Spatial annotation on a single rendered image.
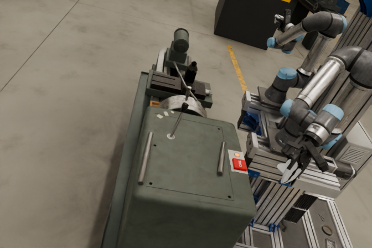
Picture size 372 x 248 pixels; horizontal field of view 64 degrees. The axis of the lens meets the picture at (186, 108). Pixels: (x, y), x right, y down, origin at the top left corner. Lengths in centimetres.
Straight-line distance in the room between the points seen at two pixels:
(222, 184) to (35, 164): 196
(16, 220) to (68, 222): 35
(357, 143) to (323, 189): 40
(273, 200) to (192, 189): 129
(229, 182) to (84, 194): 162
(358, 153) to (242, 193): 105
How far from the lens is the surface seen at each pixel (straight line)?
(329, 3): 782
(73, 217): 253
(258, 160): 181
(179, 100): 164
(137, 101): 275
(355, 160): 215
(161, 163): 122
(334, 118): 122
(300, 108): 132
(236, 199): 122
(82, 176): 276
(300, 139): 119
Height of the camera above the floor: 213
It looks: 34 degrees down
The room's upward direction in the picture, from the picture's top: 19 degrees clockwise
